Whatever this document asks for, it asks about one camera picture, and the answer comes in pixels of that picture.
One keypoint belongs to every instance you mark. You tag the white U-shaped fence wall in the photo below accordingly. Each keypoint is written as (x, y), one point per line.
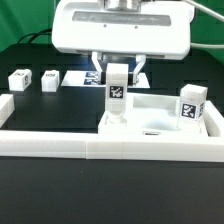
(97, 146)

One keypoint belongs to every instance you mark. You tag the white sheet with AprilTags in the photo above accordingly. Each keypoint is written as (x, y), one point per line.
(90, 79)

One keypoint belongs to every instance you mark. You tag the white square table top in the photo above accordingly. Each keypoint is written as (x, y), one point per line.
(148, 114)

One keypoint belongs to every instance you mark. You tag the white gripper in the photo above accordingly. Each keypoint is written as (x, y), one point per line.
(158, 29)

